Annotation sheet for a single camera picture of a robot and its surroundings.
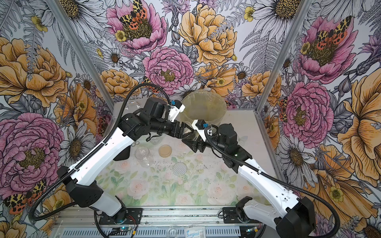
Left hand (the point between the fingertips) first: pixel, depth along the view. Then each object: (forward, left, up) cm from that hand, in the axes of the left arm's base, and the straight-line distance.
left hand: (185, 134), depth 67 cm
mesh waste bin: (+33, -11, -13) cm, 37 cm away
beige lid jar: (-2, -3, +2) cm, 5 cm away
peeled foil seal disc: (-2, +5, -31) cm, 32 cm away
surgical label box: (-33, -4, -32) cm, 46 cm away
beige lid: (+11, +15, -33) cm, 38 cm away
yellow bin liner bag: (+33, -10, -13) cm, 37 cm away
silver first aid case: (+36, +38, -17) cm, 55 cm away
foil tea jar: (+8, +28, -33) cm, 44 cm away
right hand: (+1, -1, -2) cm, 2 cm away
